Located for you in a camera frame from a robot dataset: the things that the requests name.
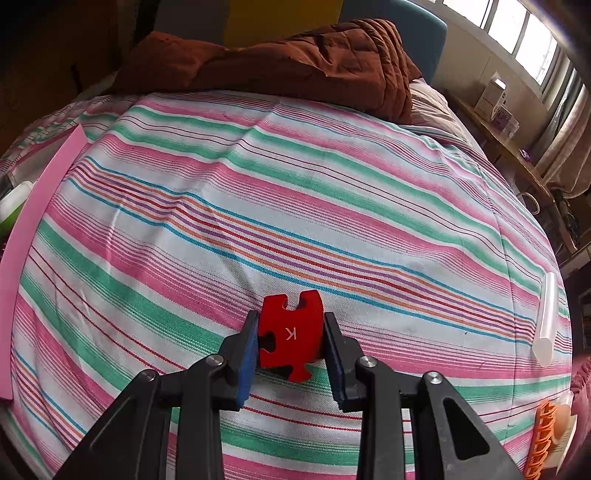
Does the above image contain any brown pillow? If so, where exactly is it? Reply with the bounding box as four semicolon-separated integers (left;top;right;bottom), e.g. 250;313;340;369
113;31;232;93

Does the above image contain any pink patterned curtain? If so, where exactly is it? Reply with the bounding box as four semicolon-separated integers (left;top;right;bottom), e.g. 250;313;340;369
531;69;591;199

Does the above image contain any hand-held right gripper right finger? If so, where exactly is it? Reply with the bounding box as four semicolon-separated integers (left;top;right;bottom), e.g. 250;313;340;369
323;312;527;480

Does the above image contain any translucent white stick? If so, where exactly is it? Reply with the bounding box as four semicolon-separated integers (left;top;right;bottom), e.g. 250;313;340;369
531;271;559;367

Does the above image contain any wooden wardrobe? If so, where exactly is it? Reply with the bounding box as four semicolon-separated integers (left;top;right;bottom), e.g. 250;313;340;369
0;0;158;139

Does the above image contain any brown quilt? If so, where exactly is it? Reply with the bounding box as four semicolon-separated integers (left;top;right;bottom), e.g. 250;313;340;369
189;18;423;125

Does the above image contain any white carton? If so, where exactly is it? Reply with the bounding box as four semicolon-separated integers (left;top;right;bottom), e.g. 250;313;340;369
475;76;509;121

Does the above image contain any small pink carton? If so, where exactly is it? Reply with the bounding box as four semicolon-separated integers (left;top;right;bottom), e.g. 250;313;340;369
493;107;520;139

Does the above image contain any wooden bedside shelf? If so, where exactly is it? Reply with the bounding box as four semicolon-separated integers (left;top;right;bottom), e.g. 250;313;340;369
445;90;555;204

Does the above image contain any orange plastic grid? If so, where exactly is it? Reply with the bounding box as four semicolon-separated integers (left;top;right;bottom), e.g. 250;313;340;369
524;399;561;478

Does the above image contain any beige pillow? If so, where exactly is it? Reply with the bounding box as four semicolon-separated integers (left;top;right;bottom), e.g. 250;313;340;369
406;78;467;139

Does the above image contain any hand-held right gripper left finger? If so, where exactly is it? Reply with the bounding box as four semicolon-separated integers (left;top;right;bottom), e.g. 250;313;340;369
53;310;260;480

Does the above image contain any pink cardboard box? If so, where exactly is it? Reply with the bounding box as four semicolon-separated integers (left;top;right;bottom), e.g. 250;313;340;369
0;124;88;402

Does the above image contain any window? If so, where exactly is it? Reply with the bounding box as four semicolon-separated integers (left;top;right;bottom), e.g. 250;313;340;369
441;0;561;86

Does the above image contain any grey yellow blue headboard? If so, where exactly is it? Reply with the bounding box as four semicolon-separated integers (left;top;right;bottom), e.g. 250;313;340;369
152;0;448;86

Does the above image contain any red puzzle block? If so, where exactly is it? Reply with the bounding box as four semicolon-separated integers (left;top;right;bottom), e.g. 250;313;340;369
257;290;324;384

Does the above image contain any white cable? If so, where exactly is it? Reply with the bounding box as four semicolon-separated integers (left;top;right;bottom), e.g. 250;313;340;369
517;189;542;217

